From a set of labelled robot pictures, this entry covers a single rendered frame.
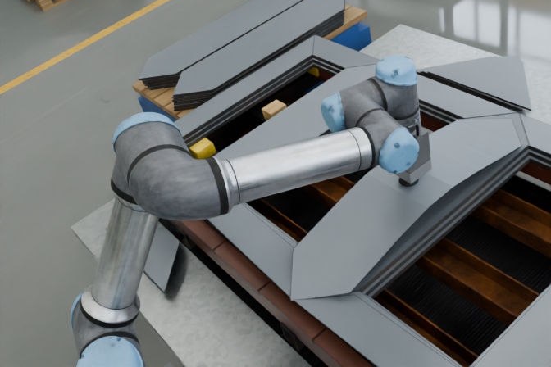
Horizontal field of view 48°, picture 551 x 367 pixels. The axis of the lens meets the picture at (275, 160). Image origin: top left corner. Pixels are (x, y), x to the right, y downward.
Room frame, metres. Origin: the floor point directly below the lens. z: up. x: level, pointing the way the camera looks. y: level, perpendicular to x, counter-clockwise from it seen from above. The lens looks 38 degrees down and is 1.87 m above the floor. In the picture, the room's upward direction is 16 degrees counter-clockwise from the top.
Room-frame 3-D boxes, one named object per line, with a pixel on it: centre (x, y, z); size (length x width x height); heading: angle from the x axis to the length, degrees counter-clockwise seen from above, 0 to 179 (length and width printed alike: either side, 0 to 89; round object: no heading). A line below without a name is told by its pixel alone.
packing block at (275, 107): (1.58, -0.04, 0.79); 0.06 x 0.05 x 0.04; 118
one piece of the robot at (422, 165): (1.00, -0.28, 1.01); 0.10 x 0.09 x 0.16; 116
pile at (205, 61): (2.03, -0.03, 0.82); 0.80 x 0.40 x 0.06; 118
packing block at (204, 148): (1.50, 0.20, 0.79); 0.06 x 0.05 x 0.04; 118
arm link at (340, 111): (0.96, -0.18, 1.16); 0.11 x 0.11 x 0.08; 13
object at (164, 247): (1.27, 0.40, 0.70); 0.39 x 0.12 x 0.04; 28
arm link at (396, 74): (1.00, -0.27, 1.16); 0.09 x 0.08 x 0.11; 103
